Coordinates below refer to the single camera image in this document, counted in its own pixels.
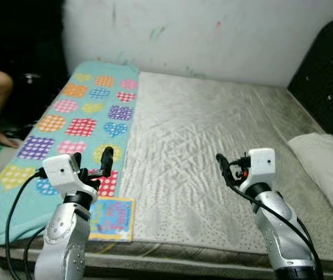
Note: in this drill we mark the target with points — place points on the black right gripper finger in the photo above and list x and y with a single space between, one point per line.
224 170

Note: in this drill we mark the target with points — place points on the yellow and blue picture book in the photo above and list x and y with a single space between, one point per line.
116 219

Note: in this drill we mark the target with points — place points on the white printed pillow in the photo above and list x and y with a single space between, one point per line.
329 169

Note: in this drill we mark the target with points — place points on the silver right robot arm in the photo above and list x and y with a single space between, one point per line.
277 233

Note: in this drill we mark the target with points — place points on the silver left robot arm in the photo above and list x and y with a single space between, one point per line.
61 245

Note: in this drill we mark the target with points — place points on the white grey-speckled quilted mattress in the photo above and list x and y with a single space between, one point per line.
213 128

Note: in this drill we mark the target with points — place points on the teal blanket with coloured shapes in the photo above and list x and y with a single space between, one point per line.
84 99

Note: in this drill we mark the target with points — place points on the black tufted headboard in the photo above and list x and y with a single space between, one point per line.
329 76

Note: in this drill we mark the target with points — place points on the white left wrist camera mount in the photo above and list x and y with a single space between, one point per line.
61 172

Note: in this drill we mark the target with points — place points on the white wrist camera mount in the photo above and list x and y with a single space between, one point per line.
61 172
262 163

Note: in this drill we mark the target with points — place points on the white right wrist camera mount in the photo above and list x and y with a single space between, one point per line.
262 163

